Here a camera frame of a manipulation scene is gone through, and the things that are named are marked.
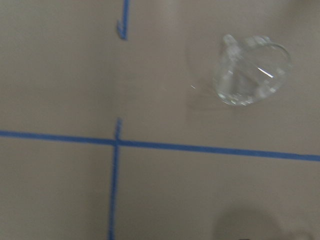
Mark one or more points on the clear plastic funnel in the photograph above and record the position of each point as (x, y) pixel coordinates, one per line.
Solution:
(250, 70)

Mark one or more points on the blue tape grid lines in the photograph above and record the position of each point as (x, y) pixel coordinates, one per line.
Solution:
(111, 127)

